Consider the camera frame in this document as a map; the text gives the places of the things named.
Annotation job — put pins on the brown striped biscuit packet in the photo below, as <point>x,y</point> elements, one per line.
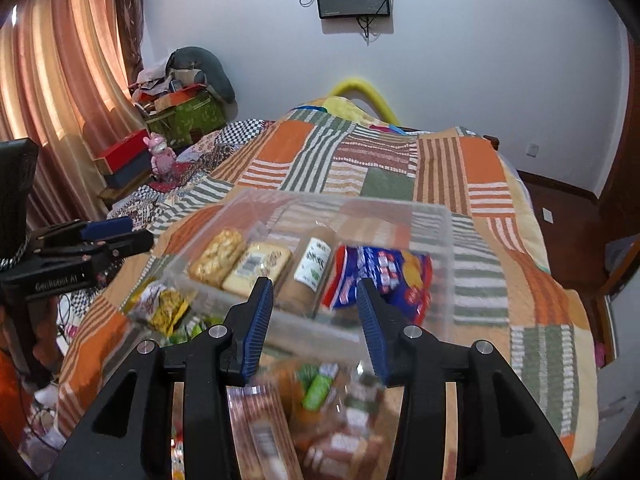
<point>262,430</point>

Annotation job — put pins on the clear plastic container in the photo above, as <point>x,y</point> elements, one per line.
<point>430,260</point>

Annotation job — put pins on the yellow green snack packet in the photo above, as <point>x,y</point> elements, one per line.
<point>162,305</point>

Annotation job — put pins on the brown packet with green label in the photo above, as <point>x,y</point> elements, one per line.
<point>317,385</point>

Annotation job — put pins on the yellow bed headboard tube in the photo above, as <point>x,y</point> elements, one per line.
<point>357,83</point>

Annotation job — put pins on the white socket on skirting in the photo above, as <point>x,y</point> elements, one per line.
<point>548,215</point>

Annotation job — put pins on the red box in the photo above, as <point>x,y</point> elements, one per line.
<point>122,149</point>

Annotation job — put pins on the orange green patchwork blanket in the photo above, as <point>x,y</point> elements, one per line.
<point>465,170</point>

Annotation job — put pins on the pale yellow biscuit packet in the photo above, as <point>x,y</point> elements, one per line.
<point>257,265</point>

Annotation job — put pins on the dark blue box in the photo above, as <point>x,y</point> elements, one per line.
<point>131,172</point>

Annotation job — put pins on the yellow towel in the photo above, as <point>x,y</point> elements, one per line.
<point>345,107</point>

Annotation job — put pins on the pile of clothes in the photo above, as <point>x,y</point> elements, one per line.
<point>155,80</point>

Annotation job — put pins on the white wall socket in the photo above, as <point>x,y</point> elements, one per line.
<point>534,149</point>

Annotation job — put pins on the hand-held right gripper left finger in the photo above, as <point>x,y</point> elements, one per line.
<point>256,332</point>

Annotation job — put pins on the blue and red snack packet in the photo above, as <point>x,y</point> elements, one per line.
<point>395,270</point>

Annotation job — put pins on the orange striped curtain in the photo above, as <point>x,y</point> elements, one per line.
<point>55,60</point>

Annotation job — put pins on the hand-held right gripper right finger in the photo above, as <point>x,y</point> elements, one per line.
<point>374,337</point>

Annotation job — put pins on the wooden furniture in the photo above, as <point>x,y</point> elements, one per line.
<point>620,210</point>

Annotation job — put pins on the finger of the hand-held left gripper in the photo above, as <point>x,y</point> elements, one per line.
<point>125,244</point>
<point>105,228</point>

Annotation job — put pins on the checkered patterned blanket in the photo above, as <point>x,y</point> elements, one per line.
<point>235,137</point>

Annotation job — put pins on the yellow cracker packet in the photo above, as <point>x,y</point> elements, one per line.
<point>216,257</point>

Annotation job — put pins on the small green snack packet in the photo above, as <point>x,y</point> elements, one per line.
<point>192,330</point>

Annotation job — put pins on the grey pillow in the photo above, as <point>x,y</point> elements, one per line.
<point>210,65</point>

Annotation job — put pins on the green cardboard box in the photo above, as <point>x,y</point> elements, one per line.
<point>192,115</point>

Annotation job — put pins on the brown biscuit roll white label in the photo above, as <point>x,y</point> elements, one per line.
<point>310,265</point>

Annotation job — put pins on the pink toy figure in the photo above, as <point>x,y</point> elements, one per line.
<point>161,157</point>

